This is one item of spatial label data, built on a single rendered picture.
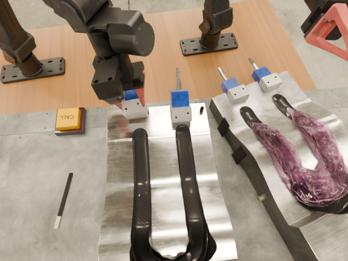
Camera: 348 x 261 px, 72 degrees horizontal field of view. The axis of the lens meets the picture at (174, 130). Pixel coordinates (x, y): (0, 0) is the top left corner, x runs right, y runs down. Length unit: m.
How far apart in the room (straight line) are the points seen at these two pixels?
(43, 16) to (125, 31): 2.10
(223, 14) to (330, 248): 0.64
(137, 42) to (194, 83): 0.41
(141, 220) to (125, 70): 0.31
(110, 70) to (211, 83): 0.43
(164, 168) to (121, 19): 0.33
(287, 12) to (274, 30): 1.50
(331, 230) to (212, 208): 0.25
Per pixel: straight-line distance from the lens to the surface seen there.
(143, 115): 0.60
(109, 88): 0.45
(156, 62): 0.86
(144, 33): 0.45
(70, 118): 0.75
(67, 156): 0.74
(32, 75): 0.91
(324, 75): 2.17
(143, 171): 0.59
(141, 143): 0.61
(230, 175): 0.69
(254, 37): 0.99
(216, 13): 0.78
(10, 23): 0.75
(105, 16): 0.47
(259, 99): 0.75
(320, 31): 0.47
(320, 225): 0.62
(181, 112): 0.59
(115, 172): 0.60
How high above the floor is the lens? 1.44
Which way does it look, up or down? 65 degrees down
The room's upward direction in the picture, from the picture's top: 2 degrees clockwise
